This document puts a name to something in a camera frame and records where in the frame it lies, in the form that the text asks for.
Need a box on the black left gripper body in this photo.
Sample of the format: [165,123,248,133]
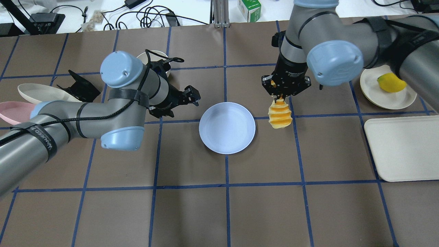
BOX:
[149,86,192,118]

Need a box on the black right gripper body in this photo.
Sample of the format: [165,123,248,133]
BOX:
[261,57,311,97]

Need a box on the yellow spiral bread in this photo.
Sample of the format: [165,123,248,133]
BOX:
[268,98,292,129]

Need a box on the blue plate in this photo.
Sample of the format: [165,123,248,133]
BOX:
[199,102,257,155]

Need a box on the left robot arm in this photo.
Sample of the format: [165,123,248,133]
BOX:
[0,51,201,196]

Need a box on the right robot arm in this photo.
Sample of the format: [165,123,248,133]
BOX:
[261,0,439,111]

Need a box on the round cream lemon plate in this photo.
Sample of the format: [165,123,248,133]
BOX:
[360,65,417,110]

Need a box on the pink plate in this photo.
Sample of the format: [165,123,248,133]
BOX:
[0,101,36,125]

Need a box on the cream ceramic bowl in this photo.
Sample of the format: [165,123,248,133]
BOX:
[137,50,171,77]

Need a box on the green white box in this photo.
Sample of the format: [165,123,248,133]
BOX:
[237,0,262,22]

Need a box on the black dish rack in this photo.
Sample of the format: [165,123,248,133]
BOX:
[57,69,101,103]

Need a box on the yellow lemon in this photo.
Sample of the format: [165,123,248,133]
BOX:
[377,73,407,93]

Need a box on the black power adapter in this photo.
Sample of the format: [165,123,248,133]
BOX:
[124,0,147,9]

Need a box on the bag of wooden pieces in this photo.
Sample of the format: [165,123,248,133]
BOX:
[81,10,104,32]

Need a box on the cream rectangular tray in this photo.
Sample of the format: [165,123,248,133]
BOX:
[364,116,439,182]

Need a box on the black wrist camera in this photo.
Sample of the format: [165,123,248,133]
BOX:
[147,59,171,79]

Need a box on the aluminium frame post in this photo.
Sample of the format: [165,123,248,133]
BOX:
[210,0,230,28]

